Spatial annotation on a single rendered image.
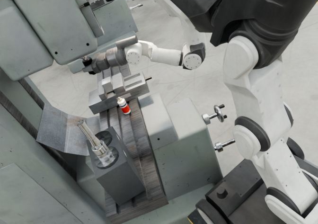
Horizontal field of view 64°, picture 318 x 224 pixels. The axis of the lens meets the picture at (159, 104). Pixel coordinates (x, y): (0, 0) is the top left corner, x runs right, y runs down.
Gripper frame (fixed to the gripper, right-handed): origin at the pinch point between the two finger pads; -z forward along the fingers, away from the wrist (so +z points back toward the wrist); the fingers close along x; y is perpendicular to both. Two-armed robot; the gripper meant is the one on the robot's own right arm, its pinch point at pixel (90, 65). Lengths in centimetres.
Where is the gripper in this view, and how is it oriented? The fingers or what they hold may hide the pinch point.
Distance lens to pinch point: 127.1
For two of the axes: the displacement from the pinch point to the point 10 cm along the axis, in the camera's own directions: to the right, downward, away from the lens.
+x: -0.2, 6.5, -7.6
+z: 9.4, -2.4, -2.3
